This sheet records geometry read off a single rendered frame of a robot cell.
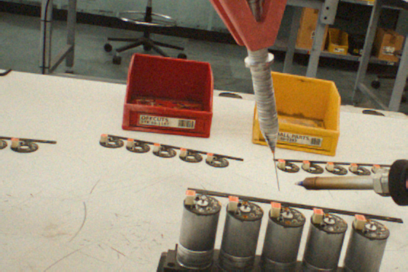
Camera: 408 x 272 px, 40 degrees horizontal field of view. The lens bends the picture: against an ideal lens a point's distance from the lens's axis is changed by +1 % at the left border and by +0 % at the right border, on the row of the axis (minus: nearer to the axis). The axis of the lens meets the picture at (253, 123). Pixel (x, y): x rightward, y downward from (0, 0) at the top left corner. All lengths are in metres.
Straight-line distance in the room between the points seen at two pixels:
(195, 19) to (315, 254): 4.44
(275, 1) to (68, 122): 0.40
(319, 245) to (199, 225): 0.08
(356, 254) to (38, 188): 0.27
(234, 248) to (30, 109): 0.38
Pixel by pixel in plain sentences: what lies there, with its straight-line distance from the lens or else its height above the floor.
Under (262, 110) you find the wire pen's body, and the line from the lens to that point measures 0.31.
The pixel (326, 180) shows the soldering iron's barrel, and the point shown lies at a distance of 0.33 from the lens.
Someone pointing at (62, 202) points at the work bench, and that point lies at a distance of 0.49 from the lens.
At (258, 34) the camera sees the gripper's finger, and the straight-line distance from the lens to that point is 0.29.
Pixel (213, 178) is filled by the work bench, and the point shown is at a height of 0.75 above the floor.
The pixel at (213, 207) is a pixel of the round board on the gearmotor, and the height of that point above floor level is 0.81.
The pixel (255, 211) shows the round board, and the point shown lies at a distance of 0.37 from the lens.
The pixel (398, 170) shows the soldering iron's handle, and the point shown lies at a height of 0.88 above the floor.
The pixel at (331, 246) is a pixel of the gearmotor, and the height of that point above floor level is 0.80.
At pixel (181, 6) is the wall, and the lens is 4.75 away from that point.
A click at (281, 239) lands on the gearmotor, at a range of 0.36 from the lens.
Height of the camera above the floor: 0.99
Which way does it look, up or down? 19 degrees down
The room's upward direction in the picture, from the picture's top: 10 degrees clockwise
